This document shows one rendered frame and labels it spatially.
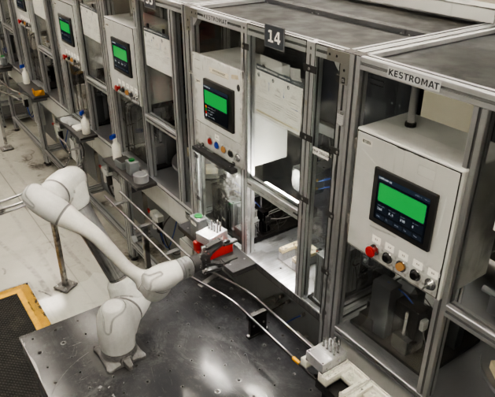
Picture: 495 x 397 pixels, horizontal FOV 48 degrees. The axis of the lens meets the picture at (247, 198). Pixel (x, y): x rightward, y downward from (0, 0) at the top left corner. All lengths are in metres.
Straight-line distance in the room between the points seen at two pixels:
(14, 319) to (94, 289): 0.56
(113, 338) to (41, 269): 2.10
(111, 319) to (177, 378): 0.38
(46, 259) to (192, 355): 2.27
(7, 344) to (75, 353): 1.25
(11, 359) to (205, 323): 1.46
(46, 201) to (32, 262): 2.33
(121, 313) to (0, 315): 1.81
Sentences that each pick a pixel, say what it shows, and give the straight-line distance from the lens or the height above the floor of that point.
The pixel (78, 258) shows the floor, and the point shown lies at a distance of 4.55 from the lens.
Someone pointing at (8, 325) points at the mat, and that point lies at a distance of 4.05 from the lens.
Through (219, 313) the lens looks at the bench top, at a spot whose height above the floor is 0.68.
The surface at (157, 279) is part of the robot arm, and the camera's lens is 2.25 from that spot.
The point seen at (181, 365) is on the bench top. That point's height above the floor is 0.68.
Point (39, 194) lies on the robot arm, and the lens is 2.33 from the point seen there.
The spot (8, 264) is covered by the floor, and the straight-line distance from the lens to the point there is 4.67.
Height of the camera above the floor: 2.48
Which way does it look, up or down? 29 degrees down
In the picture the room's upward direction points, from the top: straight up
